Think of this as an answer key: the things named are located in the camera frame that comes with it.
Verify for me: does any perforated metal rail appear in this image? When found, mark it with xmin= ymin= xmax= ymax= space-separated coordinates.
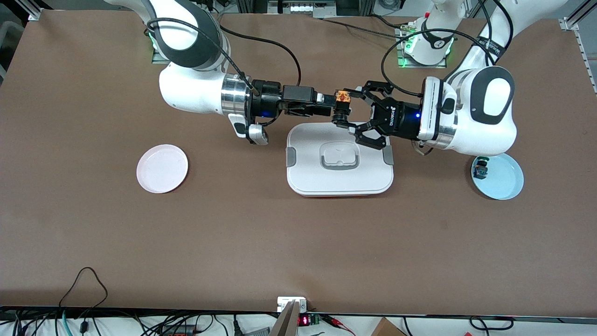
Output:
xmin=574 ymin=29 xmax=597 ymax=96

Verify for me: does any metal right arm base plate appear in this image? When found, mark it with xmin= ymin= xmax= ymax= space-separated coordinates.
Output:
xmin=151 ymin=33 xmax=165 ymax=64

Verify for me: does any thin black looped cable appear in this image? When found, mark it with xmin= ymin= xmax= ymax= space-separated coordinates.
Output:
xmin=58 ymin=267 xmax=109 ymax=311

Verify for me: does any white lunch box grey handle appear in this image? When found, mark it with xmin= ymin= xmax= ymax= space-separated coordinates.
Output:
xmin=285 ymin=122 xmax=395 ymax=197

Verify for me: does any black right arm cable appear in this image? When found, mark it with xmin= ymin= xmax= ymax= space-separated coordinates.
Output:
xmin=147 ymin=18 xmax=302 ymax=94

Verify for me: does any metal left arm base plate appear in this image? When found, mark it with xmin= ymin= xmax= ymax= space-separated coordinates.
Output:
xmin=396 ymin=21 xmax=448 ymax=69

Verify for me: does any black table cable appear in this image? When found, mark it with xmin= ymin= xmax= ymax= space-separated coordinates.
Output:
xmin=319 ymin=18 xmax=409 ymax=40
xmin=371 ymin=14 xmax=416 ymax=31

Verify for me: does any grey aluminium bar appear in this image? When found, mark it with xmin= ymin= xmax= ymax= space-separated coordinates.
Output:
xmin=270 ymin=301 xmax=300 ymax=336

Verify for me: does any brown cardboard box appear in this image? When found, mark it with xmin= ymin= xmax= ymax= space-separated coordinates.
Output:
xmin=371 ymin=317 xmax=406 ymax=336

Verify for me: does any light blue round plate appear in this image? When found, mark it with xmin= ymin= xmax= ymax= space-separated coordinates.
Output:
xmin=471 ymin=153 xmax=524 ymax=200

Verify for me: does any pink round plate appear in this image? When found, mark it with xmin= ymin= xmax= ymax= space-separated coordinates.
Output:
xmin=136 ymin=144 xmax=189 ymax=194

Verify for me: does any red test lead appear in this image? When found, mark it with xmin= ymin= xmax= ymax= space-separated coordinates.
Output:
xmin=324 ymin=315 xmax=357 ymax=336

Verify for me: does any orange push-button switch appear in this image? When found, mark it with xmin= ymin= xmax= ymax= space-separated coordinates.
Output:
xmin=332 ymin=90 xmax=351 ymax=129

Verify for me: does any black coiled cable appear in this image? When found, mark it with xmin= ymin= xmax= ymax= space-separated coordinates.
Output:
xmin=469 ymin=316 xmax=514 ymax=331

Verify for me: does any aluminium frame strut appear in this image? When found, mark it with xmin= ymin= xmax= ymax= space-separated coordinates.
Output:
xmin=559 ymin=0 xmax=597 ymax=31
xmin=19 ymin=0 xmax=54 ymax=21

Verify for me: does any white power strip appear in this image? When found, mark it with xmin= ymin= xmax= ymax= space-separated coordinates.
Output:
xmin=268 ymin=0 xmax=336 ymax=15

